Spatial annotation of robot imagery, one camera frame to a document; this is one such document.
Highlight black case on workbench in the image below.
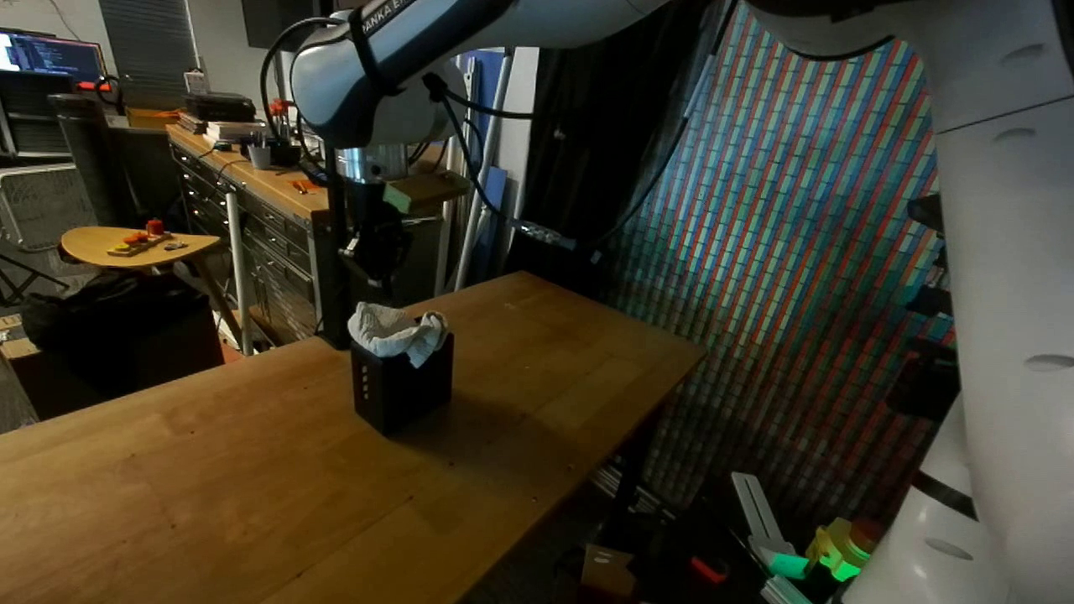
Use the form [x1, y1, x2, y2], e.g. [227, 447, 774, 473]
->
[182, 91, 262, 126]

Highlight white flat strip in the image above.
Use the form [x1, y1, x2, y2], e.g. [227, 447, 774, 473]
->
[730, 470, 793, 551]

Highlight green and yellow blocks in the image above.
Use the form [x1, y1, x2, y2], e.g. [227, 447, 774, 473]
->
[801, 514, 884, 584]

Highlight black camera on stand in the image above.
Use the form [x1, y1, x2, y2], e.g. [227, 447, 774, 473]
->
[903, 194, 950, 239]

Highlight round wooden stool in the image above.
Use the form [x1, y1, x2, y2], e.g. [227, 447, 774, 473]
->
[55, 218, 225, 277]

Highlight black vertical stand pole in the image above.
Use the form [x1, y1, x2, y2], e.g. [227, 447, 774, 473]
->
[314, 0, 356, 348]

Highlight large black bag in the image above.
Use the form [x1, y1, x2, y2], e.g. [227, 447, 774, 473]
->
[19, 273, 227, 398]

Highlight black plastic box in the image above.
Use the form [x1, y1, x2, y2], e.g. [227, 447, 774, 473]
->
[344, 316, 458, 436]

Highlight wooden workbench with drawers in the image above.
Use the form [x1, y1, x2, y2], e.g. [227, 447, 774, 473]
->
[163, 116, 338, 347]

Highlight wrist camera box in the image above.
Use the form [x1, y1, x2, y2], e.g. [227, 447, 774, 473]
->
[383, 166, 472, 215]

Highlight red items on stool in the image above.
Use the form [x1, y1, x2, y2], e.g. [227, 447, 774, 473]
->
[115, 215, 172, 259]

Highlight lit blue computer monitor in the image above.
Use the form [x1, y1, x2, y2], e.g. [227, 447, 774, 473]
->
[0, 30, 108, 81]

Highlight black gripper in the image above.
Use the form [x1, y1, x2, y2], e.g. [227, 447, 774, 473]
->
[331, 179, 416, 281]

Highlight colourful striped curtain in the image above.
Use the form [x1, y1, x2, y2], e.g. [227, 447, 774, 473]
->
[600, 11, 953, 530]

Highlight small red item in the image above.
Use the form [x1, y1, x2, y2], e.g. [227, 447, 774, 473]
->
[685, 555, 730, 590]

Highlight small brown cardboard box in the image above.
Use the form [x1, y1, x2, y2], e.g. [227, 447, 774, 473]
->
[578, 540, 637, 602]

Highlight light blue towel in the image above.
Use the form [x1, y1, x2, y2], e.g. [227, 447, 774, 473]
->
[344, 299, 450, 370]

